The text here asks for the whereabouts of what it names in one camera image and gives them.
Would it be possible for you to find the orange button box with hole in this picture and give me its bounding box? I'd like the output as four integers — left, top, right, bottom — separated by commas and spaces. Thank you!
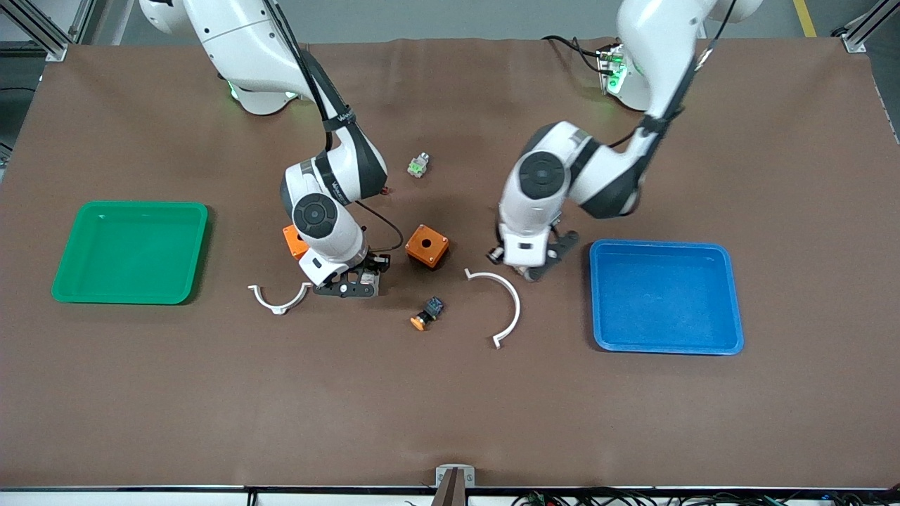
405, 224, 450, 271
282, 224, 311, 261

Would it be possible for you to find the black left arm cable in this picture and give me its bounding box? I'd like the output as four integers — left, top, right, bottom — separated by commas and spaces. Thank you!
608, 0, 739, 150

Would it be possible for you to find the black cable bundle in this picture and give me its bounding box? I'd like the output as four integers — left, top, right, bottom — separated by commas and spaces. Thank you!
512, 488, 900, 506

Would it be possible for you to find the small white curved clamp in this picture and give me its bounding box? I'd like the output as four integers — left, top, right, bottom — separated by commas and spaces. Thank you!
247, 282, 314, 316

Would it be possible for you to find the black push button orange head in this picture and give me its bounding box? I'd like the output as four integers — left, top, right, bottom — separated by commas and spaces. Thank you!
410, 296, 446, 332

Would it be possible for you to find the green plastic tray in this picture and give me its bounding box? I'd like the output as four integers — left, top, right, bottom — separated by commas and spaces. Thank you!
51, 201, 210, 306

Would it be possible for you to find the brown table mat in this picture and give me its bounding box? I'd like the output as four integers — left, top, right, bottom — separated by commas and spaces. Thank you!
0, 37, 900, 491

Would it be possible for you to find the blue plastic tray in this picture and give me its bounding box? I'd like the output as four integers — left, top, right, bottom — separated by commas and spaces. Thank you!
589, 239, 745, 356

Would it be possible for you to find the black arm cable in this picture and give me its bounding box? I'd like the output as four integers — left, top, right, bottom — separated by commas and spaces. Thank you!
264, 0, 406, 253
608, 0, 739, 150

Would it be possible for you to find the grey metal edge bracket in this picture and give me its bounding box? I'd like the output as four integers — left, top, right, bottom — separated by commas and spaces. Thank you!
431, 464, 477, 506

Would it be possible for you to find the black base cable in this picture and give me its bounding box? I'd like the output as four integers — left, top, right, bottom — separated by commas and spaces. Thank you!
541, 34, 610, 75

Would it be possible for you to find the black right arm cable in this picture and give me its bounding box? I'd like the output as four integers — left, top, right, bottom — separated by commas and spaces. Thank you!
264, 0, 406, 253

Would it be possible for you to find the large white curved clamp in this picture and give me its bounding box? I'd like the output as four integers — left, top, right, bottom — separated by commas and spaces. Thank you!
464, 268, 522, 350

